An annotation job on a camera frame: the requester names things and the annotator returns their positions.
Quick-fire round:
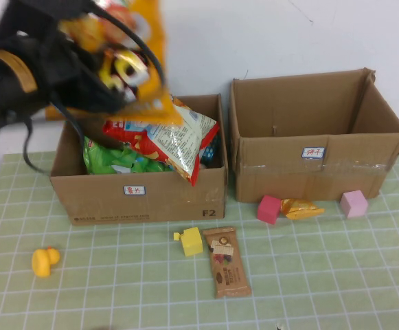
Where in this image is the cardboard box with F2 print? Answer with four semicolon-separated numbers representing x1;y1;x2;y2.
49;93;229;227

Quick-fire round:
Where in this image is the taped cardboard box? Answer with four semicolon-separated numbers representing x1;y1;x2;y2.
229;67;399;204

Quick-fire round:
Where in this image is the brown snack bar packet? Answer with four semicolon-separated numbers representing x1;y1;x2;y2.
202;225;253;299

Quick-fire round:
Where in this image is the black camera cable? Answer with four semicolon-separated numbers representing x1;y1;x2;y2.
22;3;168;175

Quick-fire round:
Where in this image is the green chip bag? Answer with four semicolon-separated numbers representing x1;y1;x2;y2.
82;135;174;175

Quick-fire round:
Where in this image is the large orange chip bag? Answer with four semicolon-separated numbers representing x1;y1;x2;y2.
44;0;185;127

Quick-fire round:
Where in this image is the magenta foam cube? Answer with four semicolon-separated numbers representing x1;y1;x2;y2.
256;195;283;226

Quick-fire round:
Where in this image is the small gold snack packet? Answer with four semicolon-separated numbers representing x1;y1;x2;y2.
280;198;326;221

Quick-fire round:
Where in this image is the red and white chip bag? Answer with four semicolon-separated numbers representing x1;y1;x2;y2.
102;102;220;187

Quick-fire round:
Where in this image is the blue polka dot packet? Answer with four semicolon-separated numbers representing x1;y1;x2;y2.
201;133;220;164

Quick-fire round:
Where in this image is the light pink foam cube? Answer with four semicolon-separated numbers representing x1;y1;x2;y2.
339;190;369;219

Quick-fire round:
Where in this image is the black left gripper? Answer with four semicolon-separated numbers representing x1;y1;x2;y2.
13;30;131;114

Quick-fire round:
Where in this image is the yellow rubber duck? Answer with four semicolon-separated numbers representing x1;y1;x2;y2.
31;245;61;278

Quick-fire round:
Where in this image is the green checked tablecloth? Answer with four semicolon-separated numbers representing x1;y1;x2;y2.
0;133;399;330

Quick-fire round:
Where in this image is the yellow foam cube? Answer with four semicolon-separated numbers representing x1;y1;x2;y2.
180;226;205;257

